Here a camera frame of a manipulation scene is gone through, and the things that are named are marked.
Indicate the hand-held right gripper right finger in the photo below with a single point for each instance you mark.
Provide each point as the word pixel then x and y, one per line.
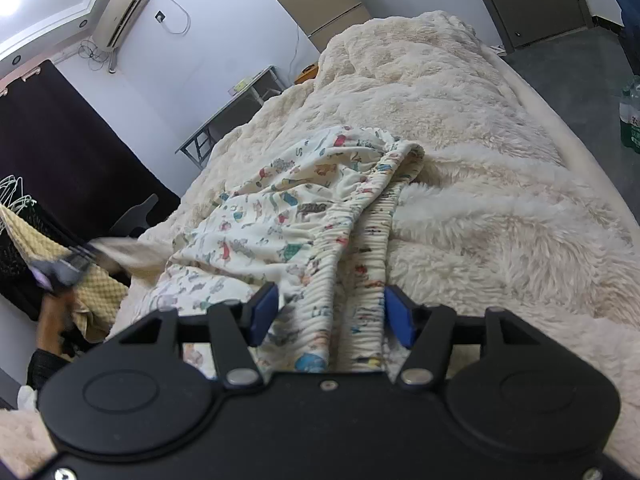
pixel 400 317

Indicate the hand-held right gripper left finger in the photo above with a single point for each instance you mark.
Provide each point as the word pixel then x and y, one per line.
pixel 262 315

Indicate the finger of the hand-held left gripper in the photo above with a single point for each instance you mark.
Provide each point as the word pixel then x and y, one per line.
pixel 85 257

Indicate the cream animal print pajama pants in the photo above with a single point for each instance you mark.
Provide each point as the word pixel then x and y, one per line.
pixel 260 220

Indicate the person's left forearm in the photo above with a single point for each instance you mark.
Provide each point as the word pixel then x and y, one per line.
pixel 52 325

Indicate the yellow checked towel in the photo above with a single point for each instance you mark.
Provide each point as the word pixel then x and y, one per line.
pixel 97 295

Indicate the grey chair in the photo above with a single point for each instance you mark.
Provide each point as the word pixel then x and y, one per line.
pixel 135 215

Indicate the dark curtain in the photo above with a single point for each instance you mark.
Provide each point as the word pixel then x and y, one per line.
pixel 65 150

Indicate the cream fluffy blanket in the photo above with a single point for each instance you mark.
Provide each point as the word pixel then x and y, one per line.
pixel 475 185

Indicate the grey folding table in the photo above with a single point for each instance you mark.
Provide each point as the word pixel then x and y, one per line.
pixel 225 110

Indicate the yellow tissue box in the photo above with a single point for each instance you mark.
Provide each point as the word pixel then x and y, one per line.
pixel 244 83

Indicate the orange box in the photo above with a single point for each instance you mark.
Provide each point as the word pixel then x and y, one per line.
pixel 306 75

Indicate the white air conditioner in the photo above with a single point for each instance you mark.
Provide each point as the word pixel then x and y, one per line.
pixel 122 10

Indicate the pack of water bottles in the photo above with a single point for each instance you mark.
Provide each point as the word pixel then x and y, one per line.
pixel 631 120

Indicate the gold two-door fridge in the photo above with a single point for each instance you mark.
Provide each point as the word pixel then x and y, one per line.
pixel 325 5

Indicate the grey door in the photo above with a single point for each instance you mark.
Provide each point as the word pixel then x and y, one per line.
pixel 530 0

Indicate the wall power socket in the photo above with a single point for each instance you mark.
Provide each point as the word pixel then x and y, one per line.
pixel 160 16

